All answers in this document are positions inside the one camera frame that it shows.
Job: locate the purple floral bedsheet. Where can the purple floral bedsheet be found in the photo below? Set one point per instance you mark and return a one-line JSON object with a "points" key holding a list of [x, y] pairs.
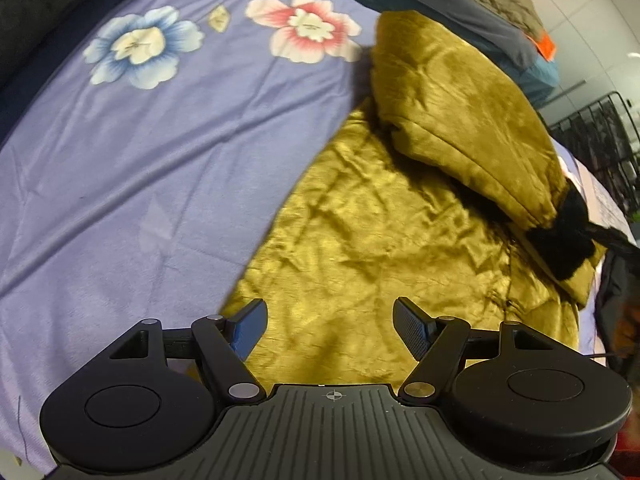
{"points": [[150, 185]]}

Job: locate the black metal rack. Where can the black metal rack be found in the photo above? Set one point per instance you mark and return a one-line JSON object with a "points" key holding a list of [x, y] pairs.
{"points": [[605, 135]]}

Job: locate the teal sheet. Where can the teal sheet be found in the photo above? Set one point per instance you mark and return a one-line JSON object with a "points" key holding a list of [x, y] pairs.
{"points": [[542, 77]]}

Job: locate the black fuzzy cloth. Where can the black fuzzy cloth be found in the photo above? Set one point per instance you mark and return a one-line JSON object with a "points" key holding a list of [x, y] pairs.
{"points": [[565, 245]]}

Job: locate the orange tag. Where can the orange tag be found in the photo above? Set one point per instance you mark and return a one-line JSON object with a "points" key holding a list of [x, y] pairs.
{"points": [[546, 46]]}

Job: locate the dark red knit cloth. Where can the dark red knit cloth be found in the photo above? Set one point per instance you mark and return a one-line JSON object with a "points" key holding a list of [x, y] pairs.
{"points": [[631, 455]]}

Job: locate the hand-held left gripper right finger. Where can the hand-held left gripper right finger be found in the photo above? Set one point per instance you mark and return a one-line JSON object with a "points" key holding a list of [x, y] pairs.
{"points": [[412, 332]]}

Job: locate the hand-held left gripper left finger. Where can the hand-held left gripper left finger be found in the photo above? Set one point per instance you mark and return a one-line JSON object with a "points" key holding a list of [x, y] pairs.
{"points": [[247, 327]]}

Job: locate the gold jacquard garment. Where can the gold jacquard garment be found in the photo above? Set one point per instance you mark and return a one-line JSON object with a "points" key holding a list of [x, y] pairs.
{"points": [[390, 240]]}

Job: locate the dark grey cloth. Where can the dark grey cloth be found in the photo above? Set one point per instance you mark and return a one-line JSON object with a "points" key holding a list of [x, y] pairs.
{"points": [[25, 20]]}

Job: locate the grey blue quilt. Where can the grey blue quilt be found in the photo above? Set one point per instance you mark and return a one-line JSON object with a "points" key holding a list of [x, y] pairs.
{"points": [[475, 35]]}

